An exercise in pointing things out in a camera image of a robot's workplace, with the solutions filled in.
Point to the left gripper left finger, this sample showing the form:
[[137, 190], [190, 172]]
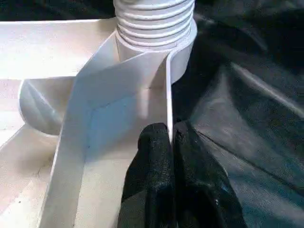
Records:
[[149, 185]]

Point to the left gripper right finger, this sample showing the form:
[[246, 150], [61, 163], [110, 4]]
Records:
[[199, 190]]

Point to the white plastic table top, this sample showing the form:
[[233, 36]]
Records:
[[47, 71]]

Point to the white plastic table leg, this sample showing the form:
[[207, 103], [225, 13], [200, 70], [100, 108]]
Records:
[[152, 21]]

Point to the black plastic mat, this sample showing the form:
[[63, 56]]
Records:
[[247, 118]]

